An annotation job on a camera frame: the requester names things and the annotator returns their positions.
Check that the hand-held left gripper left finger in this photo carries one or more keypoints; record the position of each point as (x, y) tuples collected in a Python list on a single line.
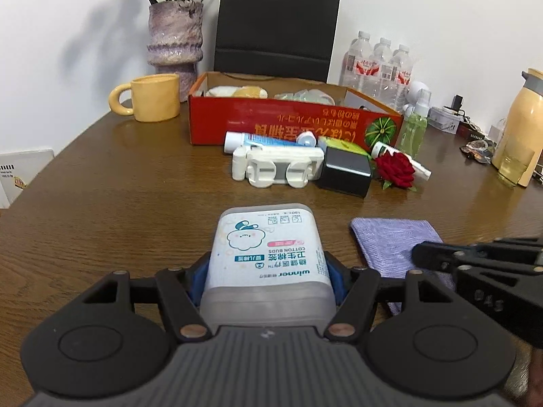
[(197, 280)]

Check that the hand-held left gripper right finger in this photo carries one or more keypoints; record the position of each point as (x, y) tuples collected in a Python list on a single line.
[(337, 277)]

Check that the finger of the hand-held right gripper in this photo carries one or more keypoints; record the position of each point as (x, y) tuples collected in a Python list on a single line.
[(517, 241), (428, 256)]

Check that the cotton swab box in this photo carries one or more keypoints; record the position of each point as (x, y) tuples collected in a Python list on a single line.
[(265, 263)]

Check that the red rose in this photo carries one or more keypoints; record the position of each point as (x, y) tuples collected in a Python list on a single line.
[(396, 169)]

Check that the black box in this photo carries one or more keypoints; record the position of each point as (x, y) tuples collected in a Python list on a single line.
[(345, 174)]

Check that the white plastic gadget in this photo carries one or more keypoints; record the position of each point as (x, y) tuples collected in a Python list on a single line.
[(271, 165)]

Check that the blue and white toothpaste tube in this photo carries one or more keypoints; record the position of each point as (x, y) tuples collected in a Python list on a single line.
[(254, 140)]

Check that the red cardboard box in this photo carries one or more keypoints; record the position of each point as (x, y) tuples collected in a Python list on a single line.
[(275, 123)]

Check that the iridescent plastic bag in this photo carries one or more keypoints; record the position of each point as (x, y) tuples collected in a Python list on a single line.
[(303, 96)]

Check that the white and yellow plush toy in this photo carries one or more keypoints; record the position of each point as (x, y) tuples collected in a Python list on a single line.
[(242, 92)]

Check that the clear glass cup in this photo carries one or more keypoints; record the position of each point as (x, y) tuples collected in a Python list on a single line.
[(515, 169)]

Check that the crumpled snack wrapper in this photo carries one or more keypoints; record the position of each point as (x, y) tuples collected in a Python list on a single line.
[(479, 151)]

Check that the white spray bottle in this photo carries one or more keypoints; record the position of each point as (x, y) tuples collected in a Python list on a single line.
[(382, 149)]

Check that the dark flat box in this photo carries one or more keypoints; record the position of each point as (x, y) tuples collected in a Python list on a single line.
[(473, 133)]

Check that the green spray bottle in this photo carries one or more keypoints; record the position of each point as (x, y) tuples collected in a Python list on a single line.
[(413, 135)]

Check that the yellow thermos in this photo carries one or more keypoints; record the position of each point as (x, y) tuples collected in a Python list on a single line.
[(528, 118)]

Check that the green tissue pack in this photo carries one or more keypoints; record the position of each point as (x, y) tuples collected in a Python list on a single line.
[(343, 144)]

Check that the black adapter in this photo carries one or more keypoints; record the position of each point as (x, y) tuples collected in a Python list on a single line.
[(457, 102)]

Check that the white round device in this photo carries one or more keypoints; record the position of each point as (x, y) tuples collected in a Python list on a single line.
[(418, 93)]

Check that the clear water bottle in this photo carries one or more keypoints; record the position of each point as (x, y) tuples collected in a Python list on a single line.
[(356, 68), (382, 72), (402, 78)]

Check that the yellow mug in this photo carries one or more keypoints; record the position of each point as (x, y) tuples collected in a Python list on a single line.
[(155, 97)]

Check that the white paper box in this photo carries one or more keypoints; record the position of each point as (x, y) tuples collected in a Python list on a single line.
[(21, 174)]

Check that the black paper bag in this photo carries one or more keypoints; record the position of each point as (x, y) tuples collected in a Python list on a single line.
[(275, 21)]

